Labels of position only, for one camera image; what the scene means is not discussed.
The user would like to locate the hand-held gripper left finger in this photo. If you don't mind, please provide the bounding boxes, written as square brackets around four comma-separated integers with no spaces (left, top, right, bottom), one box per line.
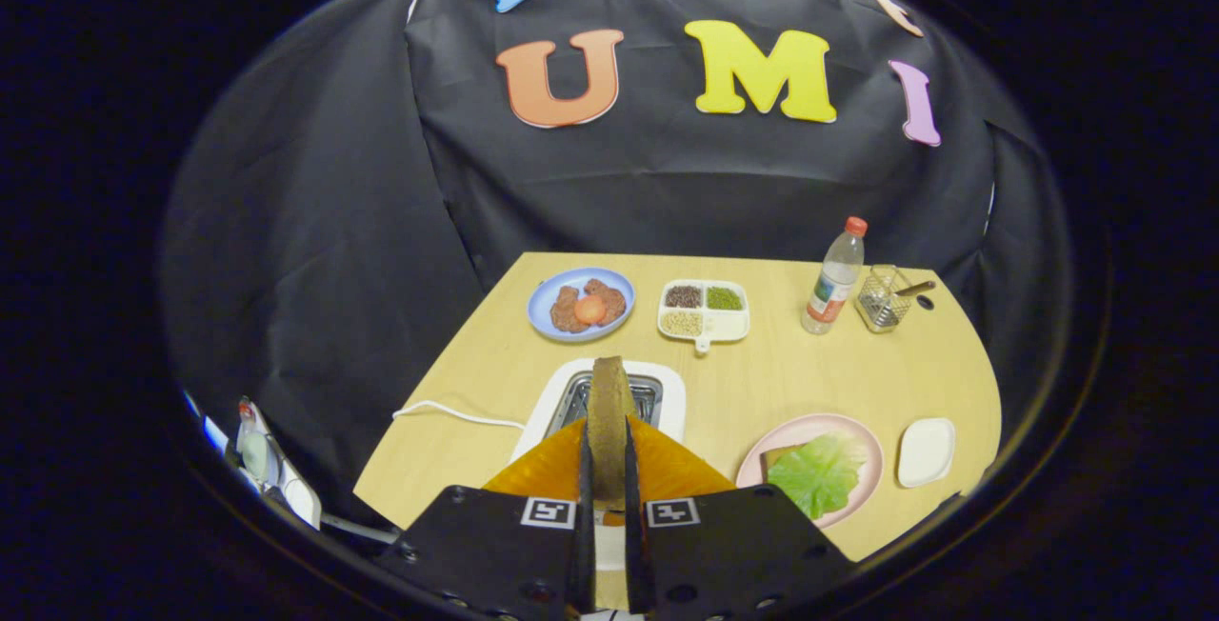
[376,418,597,621]

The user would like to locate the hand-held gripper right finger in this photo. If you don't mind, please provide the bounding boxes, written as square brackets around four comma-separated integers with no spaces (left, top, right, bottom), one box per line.
[624,416,855,621]

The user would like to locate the green lettuce leaf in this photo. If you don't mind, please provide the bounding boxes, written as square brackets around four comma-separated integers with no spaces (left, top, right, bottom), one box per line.
[767,432,869,520]

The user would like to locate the brown toasted bread slice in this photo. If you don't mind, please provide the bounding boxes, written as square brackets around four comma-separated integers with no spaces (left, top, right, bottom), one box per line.
[760,443,810,474]
[586,355,637,512]

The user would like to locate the pink round plate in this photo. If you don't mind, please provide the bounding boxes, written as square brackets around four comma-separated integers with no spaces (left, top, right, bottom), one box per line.
[735,413,885,531]

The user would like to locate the white toaster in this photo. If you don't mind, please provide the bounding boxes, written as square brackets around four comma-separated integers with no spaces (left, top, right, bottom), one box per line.
[511,357,687,572]

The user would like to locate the white square plate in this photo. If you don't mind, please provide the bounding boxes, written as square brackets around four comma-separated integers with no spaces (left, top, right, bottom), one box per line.
[897,417,956,489]

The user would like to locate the white plastic object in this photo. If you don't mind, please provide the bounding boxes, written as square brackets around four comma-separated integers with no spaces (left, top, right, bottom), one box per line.
[233,395,323,529]

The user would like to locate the white divided tray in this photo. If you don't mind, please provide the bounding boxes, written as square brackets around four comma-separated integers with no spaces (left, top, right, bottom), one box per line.
[657,278,750,355]

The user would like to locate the brown meat patty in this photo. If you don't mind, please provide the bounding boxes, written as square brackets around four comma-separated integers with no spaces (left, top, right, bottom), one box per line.
[550,286,587,333]
[585,279,627,322]

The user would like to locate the blue plate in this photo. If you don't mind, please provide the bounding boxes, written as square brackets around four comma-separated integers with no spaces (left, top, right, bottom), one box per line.
[527,267,636,343]

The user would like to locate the clear bottle with red cap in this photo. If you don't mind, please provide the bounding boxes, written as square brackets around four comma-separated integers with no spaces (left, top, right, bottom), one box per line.
[801,216,869,335]

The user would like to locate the black backdrop cloth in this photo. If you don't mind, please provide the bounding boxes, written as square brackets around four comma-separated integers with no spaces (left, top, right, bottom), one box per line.
[162,0,1072,527]

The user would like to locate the white power cable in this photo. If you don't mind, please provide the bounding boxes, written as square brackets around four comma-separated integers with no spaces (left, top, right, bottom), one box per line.
[393,400,527,431]

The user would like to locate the metal wire basket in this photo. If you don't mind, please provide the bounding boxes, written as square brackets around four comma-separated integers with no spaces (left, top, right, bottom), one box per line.
[854,265,917,333]

